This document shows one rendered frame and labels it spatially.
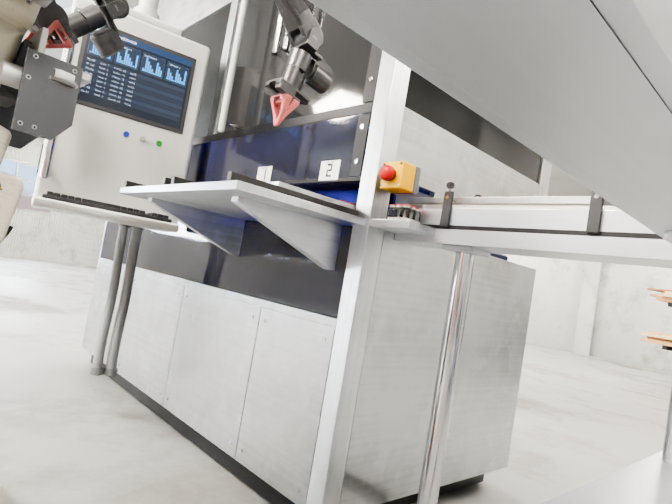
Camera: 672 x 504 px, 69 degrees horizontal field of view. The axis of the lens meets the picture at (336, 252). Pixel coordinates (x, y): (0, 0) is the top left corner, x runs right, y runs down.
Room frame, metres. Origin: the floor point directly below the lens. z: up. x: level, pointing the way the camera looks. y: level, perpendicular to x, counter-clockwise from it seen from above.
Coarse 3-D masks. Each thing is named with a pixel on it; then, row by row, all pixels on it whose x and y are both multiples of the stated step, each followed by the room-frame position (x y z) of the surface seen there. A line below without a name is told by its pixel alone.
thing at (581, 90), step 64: (320, 0) 0.23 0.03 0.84; (384, 0) 0.22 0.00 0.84; (448, 0) 0.22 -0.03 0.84; (512, 0) 0.21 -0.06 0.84; (576, 0) 0.20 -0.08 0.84; (640, 0) 0.20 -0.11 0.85; (448, 64) 0.28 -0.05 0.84; (512, 64) 0.26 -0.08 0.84; (576, 64) 0.25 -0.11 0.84; (640, 64) 0.24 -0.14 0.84; (512, 128) 0.36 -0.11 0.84; (576, 128) 0.34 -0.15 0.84; (640, 128) 0.32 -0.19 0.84; (640, 192) 0.47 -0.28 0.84
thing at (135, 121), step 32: (128, 32) 1.79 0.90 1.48; (160, 32) 1.84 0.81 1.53; (96, 64) 1.74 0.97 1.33; (128, 64) 1.79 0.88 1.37; (160, 64) 1.85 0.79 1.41; (192, 64) 1.91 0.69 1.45; (96, 96) 1.75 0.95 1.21; (128, 96) 1.80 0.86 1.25; (160, 96) 1.86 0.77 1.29; (192, 96) 1.93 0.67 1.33; (96, 128) 1.76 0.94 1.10; (128, 128) 1.82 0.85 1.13; (160, 128) 1.88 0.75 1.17; (192, 128) 1.94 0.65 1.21; (64, 160) 1.72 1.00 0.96; (96, 160) 1.78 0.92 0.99; (128, 160) 1.83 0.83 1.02; (160, 160) 1.89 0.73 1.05; (64, 192) 1.73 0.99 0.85; (96, 192) 1.79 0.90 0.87
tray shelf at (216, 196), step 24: (120, 192) 1.53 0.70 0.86; (144, 192) 1.39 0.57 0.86; (168, 192) 1.29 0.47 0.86; (192, 192) 1.21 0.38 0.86; (216, 192) 1.13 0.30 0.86; (240, 192) 1.07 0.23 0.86; (264, 192) 1.07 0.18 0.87; (240, 216) 1.63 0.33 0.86; (312, 216) 1.29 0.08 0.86; (336, 216) 1.23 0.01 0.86
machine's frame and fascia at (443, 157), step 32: (160, 0) 2.67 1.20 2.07; (192, 0) 2.34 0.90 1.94; (224, 0) 2.09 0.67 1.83; (224, 64) 2.01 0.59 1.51; (256, 128) 1.76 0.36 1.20; (416, 128) 1.37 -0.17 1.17; (416, 160) 1.39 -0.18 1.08; (448, 160) 1.49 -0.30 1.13; (480, 160) 1.61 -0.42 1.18; (544, 160) 1.92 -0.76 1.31; (480, 192) 1.63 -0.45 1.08; (512, 192) 1.78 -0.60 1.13; (544, 192) 1.95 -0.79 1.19
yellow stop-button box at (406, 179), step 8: (400, 168) 1.22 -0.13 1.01; (408, 168) 1.23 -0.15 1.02; (416, 168) 1.25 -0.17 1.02; (400, 176) 1.22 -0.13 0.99; (408, 176) 1.23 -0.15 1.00; (416, 176) 1.25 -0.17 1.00; (384, 184) 1.25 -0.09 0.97; (392, 184) 1.23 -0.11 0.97; (400, 184) 1.22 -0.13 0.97; (408, 184) 1.24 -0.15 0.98; (416, 184) 1.26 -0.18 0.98; (392, 192) 1.29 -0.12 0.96; (400, 192) 1.27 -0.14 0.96; (408, 192) 1.25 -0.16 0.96; (416, 192) 1.26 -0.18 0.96
